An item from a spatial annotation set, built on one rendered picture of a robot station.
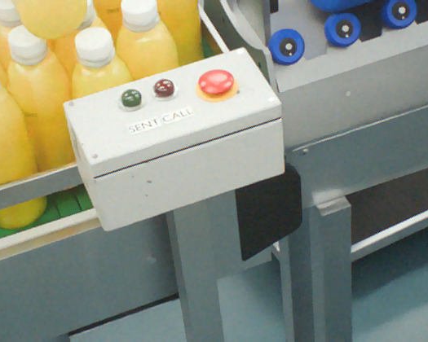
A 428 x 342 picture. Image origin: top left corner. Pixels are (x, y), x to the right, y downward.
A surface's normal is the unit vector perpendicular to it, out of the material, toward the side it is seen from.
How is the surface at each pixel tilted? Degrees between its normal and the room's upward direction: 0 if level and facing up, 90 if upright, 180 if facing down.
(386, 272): 0
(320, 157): 110
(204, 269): 90
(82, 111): 0
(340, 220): 90
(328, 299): 90
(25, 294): 90
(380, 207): 0
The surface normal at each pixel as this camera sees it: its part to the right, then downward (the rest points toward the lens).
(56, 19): 0.37, 0.60
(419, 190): -0.10, -0.71
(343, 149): 0.36, 0.84
